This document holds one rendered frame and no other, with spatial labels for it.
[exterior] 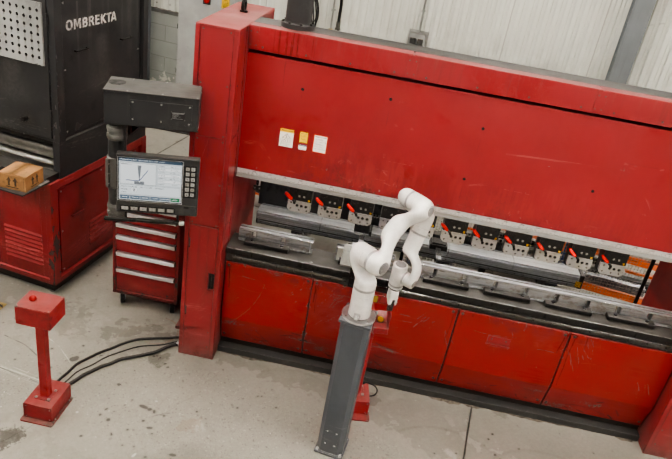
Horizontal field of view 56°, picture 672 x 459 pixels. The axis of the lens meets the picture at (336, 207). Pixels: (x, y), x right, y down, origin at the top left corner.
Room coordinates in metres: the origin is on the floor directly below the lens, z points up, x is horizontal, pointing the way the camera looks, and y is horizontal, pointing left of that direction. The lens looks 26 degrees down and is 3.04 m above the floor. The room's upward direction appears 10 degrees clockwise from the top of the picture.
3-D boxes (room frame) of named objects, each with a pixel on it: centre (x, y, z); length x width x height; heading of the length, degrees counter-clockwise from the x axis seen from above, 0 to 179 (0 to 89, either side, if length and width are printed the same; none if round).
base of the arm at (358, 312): (2.86, -0.22, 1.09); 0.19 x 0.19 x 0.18
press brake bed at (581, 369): (3.54, -0.84, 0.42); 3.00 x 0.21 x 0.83; 86
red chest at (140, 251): (4.07, 1.28, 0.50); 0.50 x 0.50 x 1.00; 86
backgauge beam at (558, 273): (3.90, -0.61, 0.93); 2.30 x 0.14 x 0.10; 86
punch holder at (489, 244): (3.58, -0.96, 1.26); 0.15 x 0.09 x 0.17; 86
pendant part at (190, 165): (3.21, 1.02, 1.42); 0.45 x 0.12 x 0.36; 102
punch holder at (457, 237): (3.59, -0.76, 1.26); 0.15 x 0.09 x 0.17; 86
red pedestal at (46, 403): (2.76, 1.52, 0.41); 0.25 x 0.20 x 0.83; 176
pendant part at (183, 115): (3.29, 1.09, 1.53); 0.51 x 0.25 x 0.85; 102
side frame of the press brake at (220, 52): (3.86, 0.77, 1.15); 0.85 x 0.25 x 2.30; 176
